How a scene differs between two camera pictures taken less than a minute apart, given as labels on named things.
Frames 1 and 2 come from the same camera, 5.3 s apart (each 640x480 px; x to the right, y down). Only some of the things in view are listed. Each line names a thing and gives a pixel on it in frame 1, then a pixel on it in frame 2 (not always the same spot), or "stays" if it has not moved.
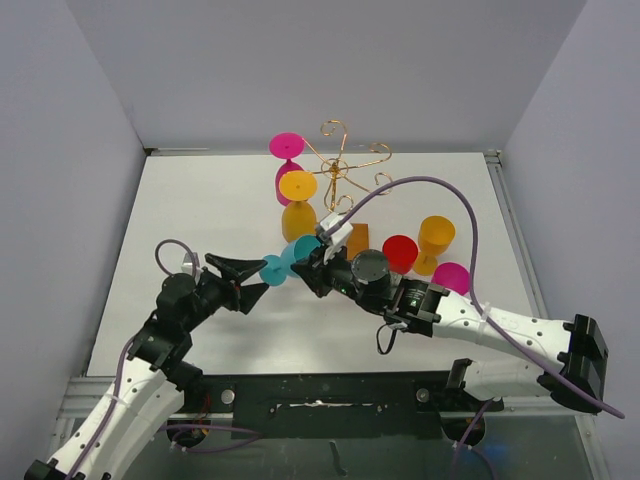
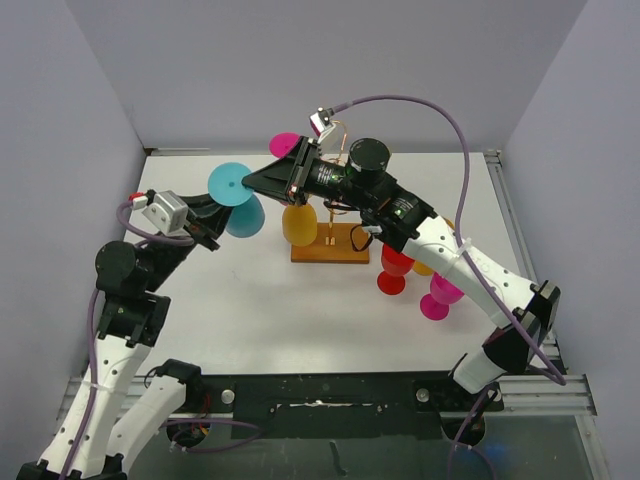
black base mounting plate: (322, 405) stays
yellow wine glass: (299, 218) stays
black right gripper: (316, 272) → (287, 179)
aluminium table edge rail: (498, 174) stays
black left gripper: (237, 296) → (212, 216)
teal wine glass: (279, 268) → (247, 216)
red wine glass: (400, 253) stays
